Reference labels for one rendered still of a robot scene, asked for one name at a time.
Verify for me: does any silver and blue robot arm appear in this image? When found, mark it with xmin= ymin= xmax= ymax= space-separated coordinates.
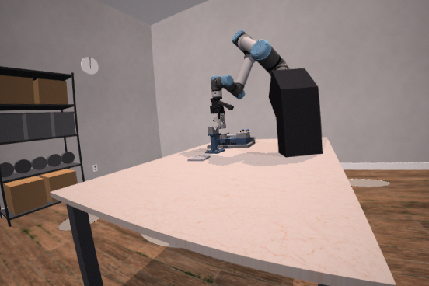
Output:
xmin=211 ymin=30 xmax=290 ymax=99

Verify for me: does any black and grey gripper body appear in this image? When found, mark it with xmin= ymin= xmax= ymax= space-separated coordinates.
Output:
xmin=210 ymin=97 xmax=224 ymax=113

